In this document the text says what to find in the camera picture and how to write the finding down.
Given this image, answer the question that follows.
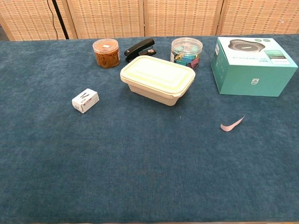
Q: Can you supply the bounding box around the woven bamboo folding screen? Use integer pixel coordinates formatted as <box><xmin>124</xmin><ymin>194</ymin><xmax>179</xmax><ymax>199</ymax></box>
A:
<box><xmin>0</xmin><ymin>0</ymin><xmax>299</xmax><ymax>42</ymax></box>

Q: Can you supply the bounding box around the blue velvet tablecloth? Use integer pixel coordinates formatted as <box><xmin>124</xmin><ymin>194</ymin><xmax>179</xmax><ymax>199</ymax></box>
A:
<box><xmin>0</xmin><ymin>34</ymin><xmax>299</xmax><ymax>224</ymax></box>

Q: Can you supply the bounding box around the black stapler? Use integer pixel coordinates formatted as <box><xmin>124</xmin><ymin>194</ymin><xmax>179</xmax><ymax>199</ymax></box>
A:
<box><xmin>124</xmin><ymin>38</ymin><xmax>157</xmax><ymax>63</ymax></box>

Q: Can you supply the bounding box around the black stand pole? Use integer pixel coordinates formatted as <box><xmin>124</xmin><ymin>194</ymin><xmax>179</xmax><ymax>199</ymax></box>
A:
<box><xmin>51</xmin><ymin>0</ymin><xmax>70</xmax><ymax>40</ymax></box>

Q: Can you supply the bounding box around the clear jar of rubber bands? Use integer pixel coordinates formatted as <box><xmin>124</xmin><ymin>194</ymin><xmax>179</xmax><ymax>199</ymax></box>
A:
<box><xmin>92</xmin><ymin>38</ymin><xmax>121</xmax><ymax>69</ymax></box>

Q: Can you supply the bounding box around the thin black hanging cable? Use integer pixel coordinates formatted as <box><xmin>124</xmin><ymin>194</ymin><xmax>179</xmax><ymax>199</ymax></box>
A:
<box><xmin>46</xmin><ymin>0</ymin><xmax>59</xmax><ymax>40</ymax></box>

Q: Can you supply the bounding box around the pink paper strip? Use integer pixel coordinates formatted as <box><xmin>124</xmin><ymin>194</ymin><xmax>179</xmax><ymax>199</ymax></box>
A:
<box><xmin>220</xmin><ymin>116</ymin><xmax>245</xmax><ymax>133</ymax></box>

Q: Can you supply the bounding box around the teal cardboard product box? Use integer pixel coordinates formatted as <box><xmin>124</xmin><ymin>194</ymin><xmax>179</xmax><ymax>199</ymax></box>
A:
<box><xmin>210</xmin><ymin>36</ymin><xmax>299</xmax><ymax>97</ymax></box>

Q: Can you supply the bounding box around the cream lidded food container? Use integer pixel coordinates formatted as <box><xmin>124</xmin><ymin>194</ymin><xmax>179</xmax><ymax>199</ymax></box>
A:
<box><xmin>120</xmin><ymin>55</ymin><xmax>196</xmax><ymax>107</ymax></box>

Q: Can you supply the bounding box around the clear jar of binder clips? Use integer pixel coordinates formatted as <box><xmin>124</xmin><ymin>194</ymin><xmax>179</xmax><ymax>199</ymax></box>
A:
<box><xmin>170</xmin><ymin>37</ymin><xmax>203</xmax><ymax>70</ymax></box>

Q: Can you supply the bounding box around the small white staples box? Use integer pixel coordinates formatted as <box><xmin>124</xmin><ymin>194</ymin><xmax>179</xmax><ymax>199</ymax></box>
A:
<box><xmin>71</xmin><ymin>88</ymin><xmax>100</xmax><ymax>114</ymax></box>

